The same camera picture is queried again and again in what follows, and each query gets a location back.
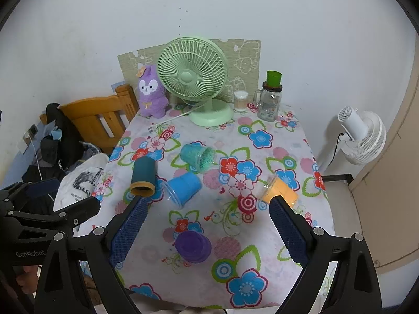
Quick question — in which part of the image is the orange cup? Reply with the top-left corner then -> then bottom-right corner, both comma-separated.
258,176 -> 298,208

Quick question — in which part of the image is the glass mug jar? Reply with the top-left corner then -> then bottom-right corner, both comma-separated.
253,82 -> 283,121

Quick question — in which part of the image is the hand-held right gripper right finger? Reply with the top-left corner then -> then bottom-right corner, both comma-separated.
268,195 -> 383,314

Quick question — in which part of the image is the white printed bag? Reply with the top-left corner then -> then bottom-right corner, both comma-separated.
52,154 -> 110,211

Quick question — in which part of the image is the wooden chair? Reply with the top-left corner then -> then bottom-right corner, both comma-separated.
39,84 -> 140,155

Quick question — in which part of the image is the blue cup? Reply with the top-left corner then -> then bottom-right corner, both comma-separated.
160,174 -> 201,209

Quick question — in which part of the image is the black fan cable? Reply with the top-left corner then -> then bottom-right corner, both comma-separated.
327,132 -> 344,169

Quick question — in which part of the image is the cotton swab jar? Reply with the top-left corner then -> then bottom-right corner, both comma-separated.
233,91 -> 248,112

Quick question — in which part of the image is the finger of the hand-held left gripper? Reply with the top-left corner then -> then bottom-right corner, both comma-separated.
0,178 -> 63,204
49,197 -> 102,235

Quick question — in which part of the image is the white charger cable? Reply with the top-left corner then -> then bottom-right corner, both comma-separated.
30,136 -> 42,179

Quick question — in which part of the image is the white standing fan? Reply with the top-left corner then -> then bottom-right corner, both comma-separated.
322,106 -> 387,174

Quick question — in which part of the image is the purple cup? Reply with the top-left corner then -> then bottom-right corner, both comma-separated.
175,231 -> 212,264

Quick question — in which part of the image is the small green cup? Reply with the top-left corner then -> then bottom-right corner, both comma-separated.
266,70 -> 283,86

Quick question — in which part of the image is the green desk fan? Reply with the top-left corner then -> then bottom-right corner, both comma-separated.
157,35 -> 234,127

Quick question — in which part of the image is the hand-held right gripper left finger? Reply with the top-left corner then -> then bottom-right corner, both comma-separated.
34,196 -> 149,314

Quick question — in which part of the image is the white fan cable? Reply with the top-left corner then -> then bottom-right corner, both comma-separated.
149,103 -> 205,130

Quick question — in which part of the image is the teal glitter cup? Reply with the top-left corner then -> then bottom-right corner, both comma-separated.
180,143 -> 217,174

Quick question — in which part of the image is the purple plush toy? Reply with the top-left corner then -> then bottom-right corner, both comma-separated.
136,65 -> 170,119

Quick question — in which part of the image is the floral tablecloth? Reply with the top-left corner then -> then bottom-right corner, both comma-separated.
79,103 -> 334,311

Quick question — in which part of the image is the black clothing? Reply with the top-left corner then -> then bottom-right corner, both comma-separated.
21,103 -> 82,203

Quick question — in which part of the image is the dark teal cup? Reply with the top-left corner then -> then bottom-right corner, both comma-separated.
130,156 -> 158,198

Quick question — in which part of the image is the person's left hand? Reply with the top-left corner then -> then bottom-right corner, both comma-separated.
15,265 -> 41,293

